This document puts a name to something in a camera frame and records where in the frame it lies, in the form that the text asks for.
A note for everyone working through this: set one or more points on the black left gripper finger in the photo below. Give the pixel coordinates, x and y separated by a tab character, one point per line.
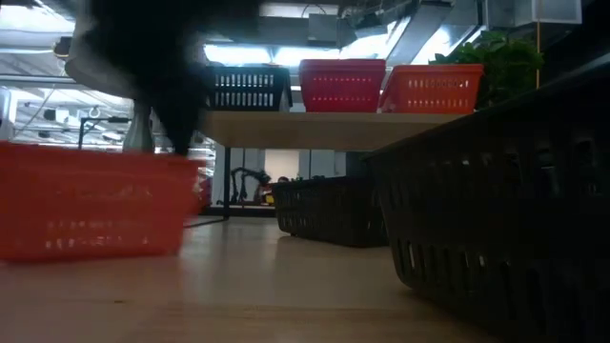
183	128

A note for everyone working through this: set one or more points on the black plastic slotted basket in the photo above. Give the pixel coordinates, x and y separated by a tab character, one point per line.
248	88
329	209
500	214

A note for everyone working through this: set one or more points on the orange plastic slotted basket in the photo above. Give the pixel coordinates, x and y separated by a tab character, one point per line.
431	93
90	205

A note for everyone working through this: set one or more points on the red plastic slotted basket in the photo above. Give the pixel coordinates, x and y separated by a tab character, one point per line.
340	93

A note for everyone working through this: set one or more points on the black background robot arm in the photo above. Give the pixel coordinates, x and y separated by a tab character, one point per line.
245	183

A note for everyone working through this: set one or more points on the chrome lamp base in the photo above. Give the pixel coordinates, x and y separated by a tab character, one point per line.
138	128

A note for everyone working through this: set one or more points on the green leafy plant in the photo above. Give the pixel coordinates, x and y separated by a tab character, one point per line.
505	62

